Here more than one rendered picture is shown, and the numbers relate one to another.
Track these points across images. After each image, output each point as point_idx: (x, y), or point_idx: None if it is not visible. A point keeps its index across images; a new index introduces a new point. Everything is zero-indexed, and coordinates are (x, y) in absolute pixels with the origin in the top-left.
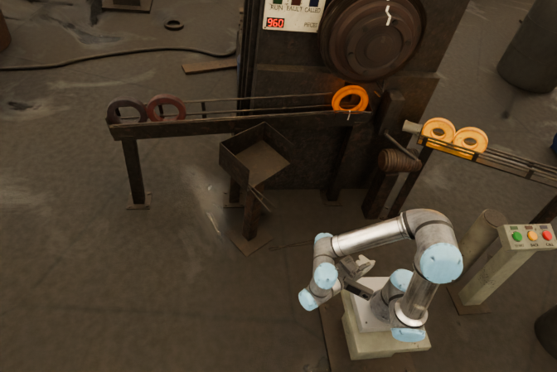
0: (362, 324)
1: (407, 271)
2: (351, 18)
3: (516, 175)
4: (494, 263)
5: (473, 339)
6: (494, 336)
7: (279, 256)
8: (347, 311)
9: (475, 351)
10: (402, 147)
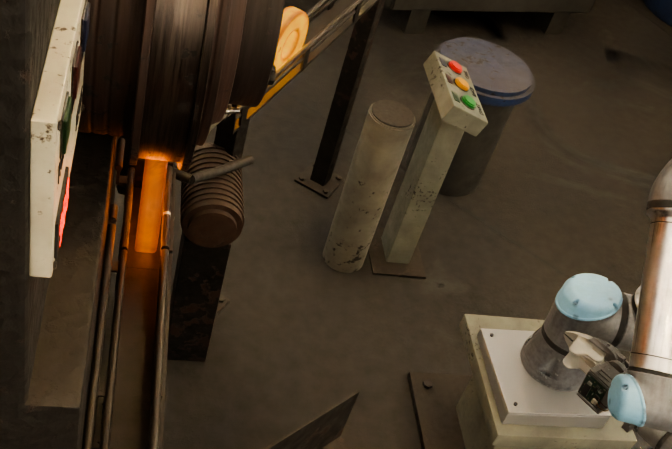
0: (604, 414)
1: (573, 285)
2: None
3: (346, 29)
4: (434, 167)
5: (463, 276)
6: (454, 247)
7: None
8: (563, 438)
9: (484, 283)
10: (222, 167)
